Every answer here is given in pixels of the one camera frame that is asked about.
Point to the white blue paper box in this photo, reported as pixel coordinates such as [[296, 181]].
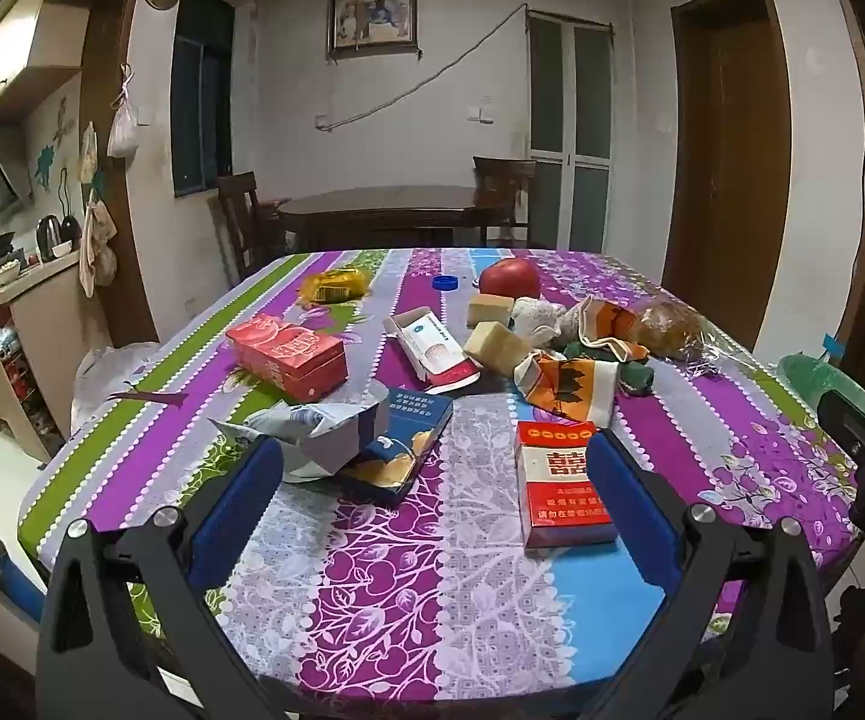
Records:
[[312, 435]]

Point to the dark window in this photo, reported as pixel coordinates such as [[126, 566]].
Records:
[[201, 90]]

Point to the kitchen counter cabinet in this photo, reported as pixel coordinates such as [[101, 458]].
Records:
[[35, 345]]

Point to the hanging white plastic bag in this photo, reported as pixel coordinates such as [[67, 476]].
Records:
[[123, 131]]

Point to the white medicine box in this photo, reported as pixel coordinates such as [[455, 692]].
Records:
[[432, 349]]

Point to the closed wooden door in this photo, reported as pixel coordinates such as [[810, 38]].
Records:
[[732, 165]]

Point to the white wall switch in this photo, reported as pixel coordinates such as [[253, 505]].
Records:
[[481, 116]]

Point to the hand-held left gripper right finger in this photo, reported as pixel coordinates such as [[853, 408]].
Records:
[[627, 510]]

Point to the floral striped tablecloth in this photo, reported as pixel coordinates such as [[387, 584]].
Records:
[[417, 577]]

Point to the blue tape strip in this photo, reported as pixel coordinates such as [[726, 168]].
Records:
[[834, 346]]

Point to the orange printed packet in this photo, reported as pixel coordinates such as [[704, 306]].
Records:
[[567, 390], [609, 321]]

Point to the tan cardboard block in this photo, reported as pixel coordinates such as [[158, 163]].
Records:
[[490, 310], [498, 349]]

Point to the beige wall cabinet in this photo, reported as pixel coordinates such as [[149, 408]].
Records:
[[27, 52]]

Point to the yellow snack packet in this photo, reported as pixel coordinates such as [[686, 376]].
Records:
[[335, 286]]

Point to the hanging beige cloth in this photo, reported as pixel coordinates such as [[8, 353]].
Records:
[[95, 240]]

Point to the framed wall picture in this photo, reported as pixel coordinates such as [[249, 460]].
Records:
[[371, 22]]

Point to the bread in plastic bag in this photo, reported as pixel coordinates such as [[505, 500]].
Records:
[[672, 330]]

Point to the green lined trash bin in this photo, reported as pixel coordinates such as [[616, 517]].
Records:
[[815, 382]]

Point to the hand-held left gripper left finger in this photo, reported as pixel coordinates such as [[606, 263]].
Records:
[[241, 510]]

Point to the red apple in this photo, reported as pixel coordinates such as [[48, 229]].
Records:
[[511, 279]]

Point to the red carton box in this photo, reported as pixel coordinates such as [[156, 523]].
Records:
[[290, 356]]

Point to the frosted glass double door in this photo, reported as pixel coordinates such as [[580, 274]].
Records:
[[569, 127]]

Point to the blue plastic object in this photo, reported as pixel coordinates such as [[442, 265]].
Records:
[[16, 585]]

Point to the dark green cloth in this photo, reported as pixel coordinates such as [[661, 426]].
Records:
[[631, 375]]

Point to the dark wooden chair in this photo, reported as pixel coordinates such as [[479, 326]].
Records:
[[241, 217], [504, 187]]

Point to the blue bottle cap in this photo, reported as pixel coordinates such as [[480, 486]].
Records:
[[444, 283]]

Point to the red cigarette pack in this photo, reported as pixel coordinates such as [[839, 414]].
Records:
[[556, 487]]

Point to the white tissue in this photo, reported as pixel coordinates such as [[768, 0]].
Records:
[[537, 319]]

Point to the blue snack box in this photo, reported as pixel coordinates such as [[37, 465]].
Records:
[[402, 450]]

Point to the steel kettle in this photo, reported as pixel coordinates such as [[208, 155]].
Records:
[[50, 234]]

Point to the dark wooden table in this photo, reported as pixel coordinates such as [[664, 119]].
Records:
[[387, 210]]

